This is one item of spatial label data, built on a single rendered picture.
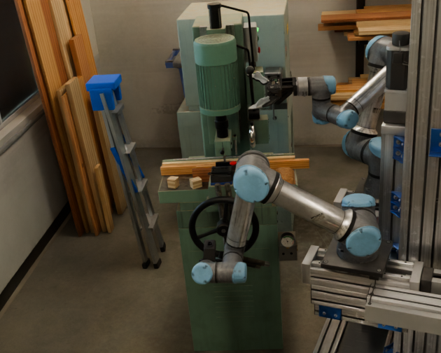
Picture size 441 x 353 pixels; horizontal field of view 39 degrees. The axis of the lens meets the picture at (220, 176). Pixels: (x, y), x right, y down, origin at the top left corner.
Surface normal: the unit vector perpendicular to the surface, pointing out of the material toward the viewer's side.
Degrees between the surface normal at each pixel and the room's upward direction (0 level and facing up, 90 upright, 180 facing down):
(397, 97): 90
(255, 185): 86
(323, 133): 90
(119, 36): 90
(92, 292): 0
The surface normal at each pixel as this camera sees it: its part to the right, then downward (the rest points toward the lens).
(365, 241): 0.02, 0.50
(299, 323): -0.08, -0.89
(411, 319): -0.39, 0.44
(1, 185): 0.99, -0.01
